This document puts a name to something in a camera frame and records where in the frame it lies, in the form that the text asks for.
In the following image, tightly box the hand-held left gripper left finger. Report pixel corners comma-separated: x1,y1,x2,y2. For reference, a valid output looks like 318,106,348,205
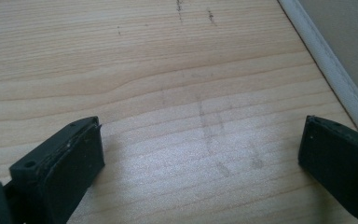
3,116,106,224

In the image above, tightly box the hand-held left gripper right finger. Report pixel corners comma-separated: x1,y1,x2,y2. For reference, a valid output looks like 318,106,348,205
297,115,358,224

